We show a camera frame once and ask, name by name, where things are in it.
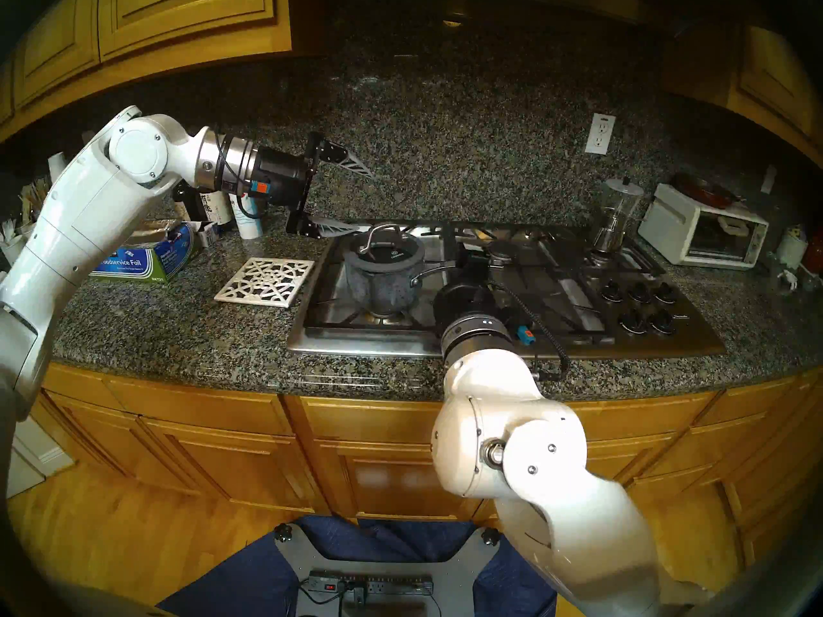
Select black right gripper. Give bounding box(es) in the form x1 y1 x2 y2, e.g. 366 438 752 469
432 282 510 339

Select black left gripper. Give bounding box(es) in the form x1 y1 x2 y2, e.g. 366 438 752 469
253 132 376 238

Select glass pot lid grey rim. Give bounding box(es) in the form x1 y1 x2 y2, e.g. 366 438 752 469
343 224 426 273

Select grey speckled saucepan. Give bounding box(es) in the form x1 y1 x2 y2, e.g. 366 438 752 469
342 224 458 319

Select leaf print salt canister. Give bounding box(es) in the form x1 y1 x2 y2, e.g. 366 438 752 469
228 192 264 240

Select stainless gas cooktop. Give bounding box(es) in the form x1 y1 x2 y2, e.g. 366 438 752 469
287 219 727 359

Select white lattice trivet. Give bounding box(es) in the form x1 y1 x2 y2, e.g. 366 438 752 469
214 257 316 309

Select dark wine bottle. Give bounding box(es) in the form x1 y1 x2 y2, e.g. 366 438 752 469
172 180 197 222

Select glass blender jar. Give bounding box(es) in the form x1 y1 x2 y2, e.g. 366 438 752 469
592 177 645 256

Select white toaster oven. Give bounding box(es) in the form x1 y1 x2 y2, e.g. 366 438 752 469
638 183 770 271

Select blue green foil box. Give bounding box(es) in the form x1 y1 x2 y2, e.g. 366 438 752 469
90 219 201 284

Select blue blanket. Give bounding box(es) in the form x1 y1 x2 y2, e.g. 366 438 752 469
156 514 559 617

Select wooden lower cabinets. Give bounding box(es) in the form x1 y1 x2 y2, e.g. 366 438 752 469
32 362 823 552

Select wooden cabinets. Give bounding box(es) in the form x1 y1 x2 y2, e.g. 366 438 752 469
0 0 293 141
32 362 823 552

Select red frying pan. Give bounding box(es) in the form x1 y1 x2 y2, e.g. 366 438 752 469
669 172 746 210

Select wooden upper cabinets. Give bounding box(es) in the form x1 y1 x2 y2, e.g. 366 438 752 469
0 0 293 141

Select grey power strip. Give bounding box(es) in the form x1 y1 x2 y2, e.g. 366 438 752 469
307 572 435 597

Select paper cup wooden utensils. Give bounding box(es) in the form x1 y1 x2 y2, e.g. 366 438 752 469
23 177 55 224

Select wooden corner upper cabinet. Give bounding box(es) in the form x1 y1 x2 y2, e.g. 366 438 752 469
662 18 823 166

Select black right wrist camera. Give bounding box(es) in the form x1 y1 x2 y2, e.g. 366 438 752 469
453 249 493 287

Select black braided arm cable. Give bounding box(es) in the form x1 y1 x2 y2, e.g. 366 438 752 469
492 278 570 383

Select white double wall outlet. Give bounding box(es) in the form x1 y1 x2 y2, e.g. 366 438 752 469
584 113 616 156

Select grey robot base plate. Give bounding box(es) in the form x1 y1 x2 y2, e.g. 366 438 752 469
275 524 501 617

